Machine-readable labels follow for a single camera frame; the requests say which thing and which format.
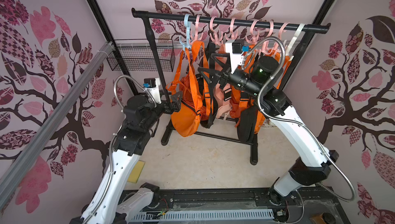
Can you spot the aluminium profile bar left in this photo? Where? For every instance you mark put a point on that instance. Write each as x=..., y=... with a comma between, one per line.
x=21, y=165

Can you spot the flexible metal conduit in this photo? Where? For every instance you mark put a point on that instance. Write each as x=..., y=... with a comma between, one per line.
x=315, y=161
x=126, y=147

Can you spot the right flexible metal conduit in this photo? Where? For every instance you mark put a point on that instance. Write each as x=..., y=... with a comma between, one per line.
x=315, y=161

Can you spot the black wire basket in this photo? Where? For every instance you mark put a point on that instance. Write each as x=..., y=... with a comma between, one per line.
x=141, y=59

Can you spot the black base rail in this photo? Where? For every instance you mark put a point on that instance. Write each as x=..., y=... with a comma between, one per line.
x=167, y=199

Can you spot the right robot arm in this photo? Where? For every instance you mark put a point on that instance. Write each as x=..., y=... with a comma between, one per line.
x=315, y=161

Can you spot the brown bottle right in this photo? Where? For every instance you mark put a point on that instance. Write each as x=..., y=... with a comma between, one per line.
x=323, y=218

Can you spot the aluminium profile bar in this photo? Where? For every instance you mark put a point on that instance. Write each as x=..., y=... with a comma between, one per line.
x=134, y=43
x=21, y=165

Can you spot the white slotted cable duct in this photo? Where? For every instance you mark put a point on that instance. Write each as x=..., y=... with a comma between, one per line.
x=204, y=215

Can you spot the small black sling bag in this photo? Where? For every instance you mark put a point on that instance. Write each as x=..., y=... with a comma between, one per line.
x=246, y=127

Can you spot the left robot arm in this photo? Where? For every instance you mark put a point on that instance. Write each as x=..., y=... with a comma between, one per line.
x=127, y=209

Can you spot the orange backpack with black panel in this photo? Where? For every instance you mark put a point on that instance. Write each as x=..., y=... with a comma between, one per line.
x=197, y=54

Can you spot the yellow sponge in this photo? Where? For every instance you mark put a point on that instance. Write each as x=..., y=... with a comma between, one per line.
x=136, y=172

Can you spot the bright orange waist bag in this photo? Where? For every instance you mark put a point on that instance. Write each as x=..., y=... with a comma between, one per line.
x=276, y=56

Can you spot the dark orange backpack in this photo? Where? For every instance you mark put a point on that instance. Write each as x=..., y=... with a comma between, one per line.
x=240, y=101

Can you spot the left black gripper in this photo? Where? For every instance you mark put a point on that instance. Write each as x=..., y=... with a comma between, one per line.
x=175, y=105

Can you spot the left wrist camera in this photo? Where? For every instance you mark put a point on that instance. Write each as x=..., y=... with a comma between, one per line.
x=152, y=85

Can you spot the orange bag underneath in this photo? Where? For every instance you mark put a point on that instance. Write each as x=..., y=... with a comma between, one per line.
x=187, y=120

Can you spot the left flexible metal conduit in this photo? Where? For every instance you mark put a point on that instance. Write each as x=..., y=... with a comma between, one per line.
x=126, y=147

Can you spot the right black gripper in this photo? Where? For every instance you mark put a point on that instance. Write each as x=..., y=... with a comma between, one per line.
x=223, y=74

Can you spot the aluminium profile bar back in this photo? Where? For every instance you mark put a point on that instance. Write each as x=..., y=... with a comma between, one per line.
x=134, y=43

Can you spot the light blue multi-hook hanger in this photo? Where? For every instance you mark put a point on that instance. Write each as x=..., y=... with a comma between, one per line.
x=187, y=44

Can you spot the black and orange bag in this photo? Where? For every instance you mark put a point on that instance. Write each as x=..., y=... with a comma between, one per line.
x=209, y=102

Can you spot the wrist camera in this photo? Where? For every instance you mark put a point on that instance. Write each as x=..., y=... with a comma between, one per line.
x=236, y=50
x=152, y=85

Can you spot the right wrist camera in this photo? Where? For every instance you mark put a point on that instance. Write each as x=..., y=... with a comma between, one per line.
x=236, y=50

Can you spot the black clothes rack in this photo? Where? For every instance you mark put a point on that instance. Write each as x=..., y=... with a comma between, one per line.
x=310, y=29

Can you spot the white multi-hook hanger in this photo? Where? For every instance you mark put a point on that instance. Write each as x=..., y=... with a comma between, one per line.
x=293, y=40

